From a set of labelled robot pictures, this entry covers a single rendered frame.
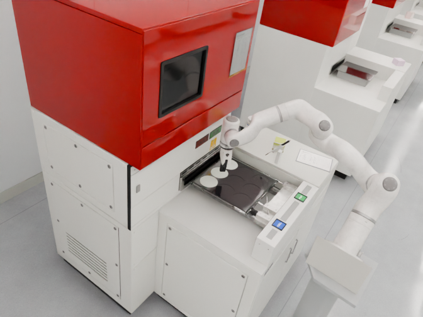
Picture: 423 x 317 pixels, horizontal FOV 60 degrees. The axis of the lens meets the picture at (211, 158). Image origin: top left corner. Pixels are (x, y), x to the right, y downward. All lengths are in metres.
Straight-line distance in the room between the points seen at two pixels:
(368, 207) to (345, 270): 0.31
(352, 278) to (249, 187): 0.70
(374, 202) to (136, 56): 1.22
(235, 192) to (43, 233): 1.60
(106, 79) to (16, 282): 1.72
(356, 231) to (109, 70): 1.28
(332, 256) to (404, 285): 1.52
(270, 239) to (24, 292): 1.68
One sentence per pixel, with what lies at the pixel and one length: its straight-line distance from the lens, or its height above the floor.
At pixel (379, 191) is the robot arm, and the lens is 1.83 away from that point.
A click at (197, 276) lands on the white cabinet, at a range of 2.10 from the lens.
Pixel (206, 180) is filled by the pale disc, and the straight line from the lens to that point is 2.05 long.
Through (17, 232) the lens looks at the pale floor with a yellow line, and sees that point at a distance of 3.10.
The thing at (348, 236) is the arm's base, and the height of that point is 1.00.
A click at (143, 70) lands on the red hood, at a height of 1.67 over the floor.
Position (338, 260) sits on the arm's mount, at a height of 0.95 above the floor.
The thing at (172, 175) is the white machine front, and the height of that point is 1.00.
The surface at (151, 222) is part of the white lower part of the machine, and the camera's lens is 1.98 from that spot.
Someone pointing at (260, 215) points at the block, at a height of 0.91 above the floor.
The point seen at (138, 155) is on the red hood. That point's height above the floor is 1.30.
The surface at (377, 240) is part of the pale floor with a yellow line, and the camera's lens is 3.49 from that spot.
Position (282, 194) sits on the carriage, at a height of 0.88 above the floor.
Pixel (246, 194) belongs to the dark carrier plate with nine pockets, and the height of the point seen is 0.90.
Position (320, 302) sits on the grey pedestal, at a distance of 2.07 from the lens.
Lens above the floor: 2.21
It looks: 36 degrees down
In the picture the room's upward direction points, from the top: 9 degrees clockwise
